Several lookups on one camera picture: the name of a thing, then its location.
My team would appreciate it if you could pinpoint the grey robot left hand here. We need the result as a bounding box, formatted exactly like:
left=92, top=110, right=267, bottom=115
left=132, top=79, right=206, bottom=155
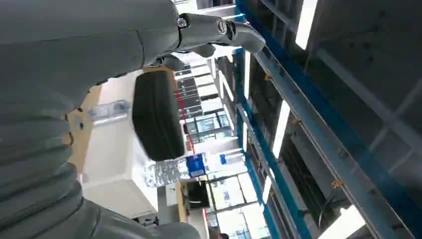
left=0, top=0, right=266, bottom=162

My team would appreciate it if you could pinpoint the silver metal bracket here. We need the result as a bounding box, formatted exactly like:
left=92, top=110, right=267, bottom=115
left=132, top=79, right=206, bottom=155
left=87, top=100, right=131, bottom=127

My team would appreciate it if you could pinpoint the thin red line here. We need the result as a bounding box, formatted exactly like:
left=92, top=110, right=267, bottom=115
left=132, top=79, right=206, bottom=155
left=174, top=88, right=196, bottom=156

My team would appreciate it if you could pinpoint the long white ceiling light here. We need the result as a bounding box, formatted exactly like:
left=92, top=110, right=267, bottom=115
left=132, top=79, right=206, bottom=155
left=261, top=175, right=273, bottom=205
left=243, top=50, right=251, bottom=100
left=317, top=204, right=367, bottom=239
left=272, top=100, right=291, bottom=159
left=295, top=0, right=319, bottom=51

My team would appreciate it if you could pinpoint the tan wooden panel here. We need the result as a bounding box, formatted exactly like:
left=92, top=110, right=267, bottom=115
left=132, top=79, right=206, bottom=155
left=62, top=85, right=104, bottom=174

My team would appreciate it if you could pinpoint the black monitor screen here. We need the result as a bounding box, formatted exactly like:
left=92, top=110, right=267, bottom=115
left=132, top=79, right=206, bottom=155
left=185, top=180, right=211, bottom=209

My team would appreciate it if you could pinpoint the ribbed grey left arm sleeve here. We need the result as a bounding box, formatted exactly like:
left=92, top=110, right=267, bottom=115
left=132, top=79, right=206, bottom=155
left=0, top=110, right=203, bottom=239

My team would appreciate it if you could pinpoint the blue steel ceiling beam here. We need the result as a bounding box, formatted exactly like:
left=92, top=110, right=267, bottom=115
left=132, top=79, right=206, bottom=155
left=234, top=0, right=422, bottom=239

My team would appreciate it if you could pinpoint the blue hanging sign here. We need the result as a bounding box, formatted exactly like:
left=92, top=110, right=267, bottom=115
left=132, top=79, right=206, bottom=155
left=185, top=153, right=208, bottom=179

